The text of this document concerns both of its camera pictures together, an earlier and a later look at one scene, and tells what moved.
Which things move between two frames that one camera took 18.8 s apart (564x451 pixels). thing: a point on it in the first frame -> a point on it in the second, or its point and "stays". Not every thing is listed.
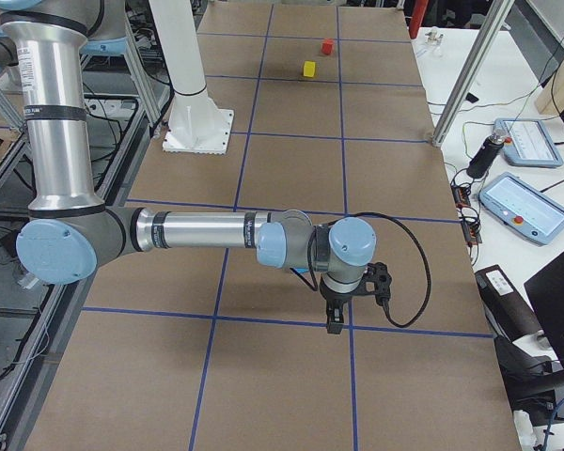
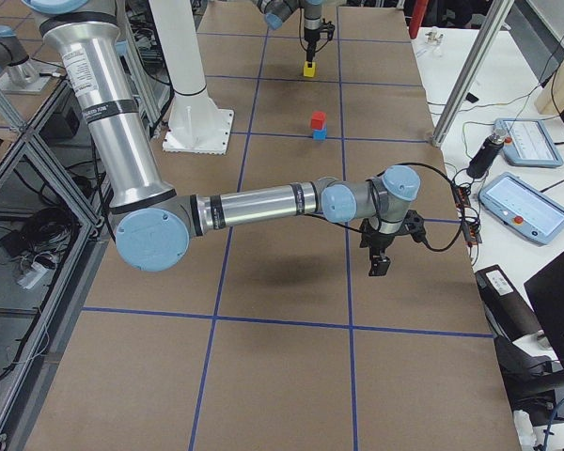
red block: (327, 46) -> (318, 119)
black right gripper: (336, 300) -> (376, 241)
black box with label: (508, 312) stays
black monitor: (556, 292) stays
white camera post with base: (195, 122) stays
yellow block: (308, 69) stays
